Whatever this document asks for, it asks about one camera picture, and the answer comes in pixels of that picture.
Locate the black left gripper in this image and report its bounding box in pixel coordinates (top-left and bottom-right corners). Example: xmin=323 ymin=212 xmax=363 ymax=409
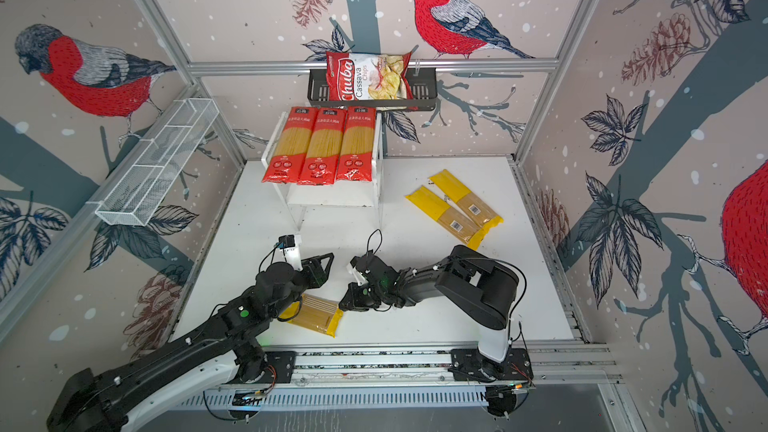
xmin=270 ymin=251 xmax=336 ymax=320

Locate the yellow Pastatime pasta bag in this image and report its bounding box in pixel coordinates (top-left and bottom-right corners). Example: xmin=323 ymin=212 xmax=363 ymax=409
xmin=279 ymin=294 xmax=343 ymax=337

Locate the red spaghetti bag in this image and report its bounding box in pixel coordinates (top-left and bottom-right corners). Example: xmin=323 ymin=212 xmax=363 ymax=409
xmin=336 ymin=107 xmax=376 ymax=181
xmin=262 ymin=107 xmax=319 ymax=184
xmin=297 ymin=108 xmax=346 ymax=186

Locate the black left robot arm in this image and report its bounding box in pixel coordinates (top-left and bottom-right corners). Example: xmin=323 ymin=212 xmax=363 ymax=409
xmin=46 ymin=253 xmax=334 ymax=431

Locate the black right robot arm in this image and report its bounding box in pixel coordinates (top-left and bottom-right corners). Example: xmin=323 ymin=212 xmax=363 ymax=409
xmin=339 ymin=245 xmax=527 ymax=364

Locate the white two-tier shelf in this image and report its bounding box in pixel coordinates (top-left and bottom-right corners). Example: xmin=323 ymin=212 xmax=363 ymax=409
xmin=268 ymin=113 xmax=384 ymax=232

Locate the red cassava chips bag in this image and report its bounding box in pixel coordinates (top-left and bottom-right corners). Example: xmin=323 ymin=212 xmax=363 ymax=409
xmin=325 ymin=52 xmax=412 ymax=101

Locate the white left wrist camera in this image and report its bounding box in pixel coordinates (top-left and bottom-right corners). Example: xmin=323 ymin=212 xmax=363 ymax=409
xmin=277 ymin=234 xmax=303 ymax=271

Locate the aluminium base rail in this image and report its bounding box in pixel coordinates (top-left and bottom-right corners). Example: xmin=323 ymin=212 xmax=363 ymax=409
xmin=168 ymin=341 xmax=622 ymax=420

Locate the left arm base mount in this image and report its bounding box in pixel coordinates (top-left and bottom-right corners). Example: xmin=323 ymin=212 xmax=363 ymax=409
xmin=232 ymin=351 xmax=297 ymax=385

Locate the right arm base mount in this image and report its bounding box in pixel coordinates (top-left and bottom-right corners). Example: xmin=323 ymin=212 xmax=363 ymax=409
xmin=448 ymin=348 xmax=534 ymax=383

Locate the white wire mesh basket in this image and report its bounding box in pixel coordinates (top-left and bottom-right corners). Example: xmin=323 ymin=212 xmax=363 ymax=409
xmin=95 ymin=98 xmax=219 ymax=226

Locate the black wall basket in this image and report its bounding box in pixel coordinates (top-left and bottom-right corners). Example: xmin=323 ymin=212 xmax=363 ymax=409
xmin=307 ymin=68 xmax=438 ymax=112

